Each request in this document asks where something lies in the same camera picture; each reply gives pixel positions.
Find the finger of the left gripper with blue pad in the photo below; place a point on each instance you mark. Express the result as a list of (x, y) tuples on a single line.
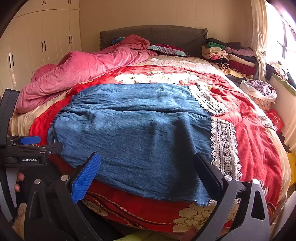
[(32, 140)]

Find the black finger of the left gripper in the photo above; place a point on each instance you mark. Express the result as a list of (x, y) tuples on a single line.
[(52, 149)]

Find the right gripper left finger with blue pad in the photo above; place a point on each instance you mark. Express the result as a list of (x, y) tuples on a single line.
[(83, 177)]

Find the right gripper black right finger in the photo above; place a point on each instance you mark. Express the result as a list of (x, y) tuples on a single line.
[(210, 176)]

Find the blue denim pants lace trim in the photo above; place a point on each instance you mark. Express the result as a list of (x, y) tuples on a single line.
[(147, 135)]

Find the person's left hand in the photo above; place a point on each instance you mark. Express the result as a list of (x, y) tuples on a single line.
[(19, 178)]

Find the pink quilt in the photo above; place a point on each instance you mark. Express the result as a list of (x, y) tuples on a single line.
[(76, 67)]

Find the red packet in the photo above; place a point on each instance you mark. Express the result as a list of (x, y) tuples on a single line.
[(276, 120)]

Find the cream wardrobe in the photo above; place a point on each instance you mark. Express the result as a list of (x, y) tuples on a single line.
[(40, 33)]

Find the pile of folded clothes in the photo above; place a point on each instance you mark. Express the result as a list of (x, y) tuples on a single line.
[(230, 58)]

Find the clutter on window sill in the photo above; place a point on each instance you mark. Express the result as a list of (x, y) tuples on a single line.
[(277, 71)]

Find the patterned pillow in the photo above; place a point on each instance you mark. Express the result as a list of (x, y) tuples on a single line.
[(167, 50)]

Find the dark green headboard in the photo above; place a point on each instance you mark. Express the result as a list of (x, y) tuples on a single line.
[(189, 39)]

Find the window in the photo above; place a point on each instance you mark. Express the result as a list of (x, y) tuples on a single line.
[(280, 39)]

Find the cream curtain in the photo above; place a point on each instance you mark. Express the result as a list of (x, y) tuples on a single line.
[(259, 34)]

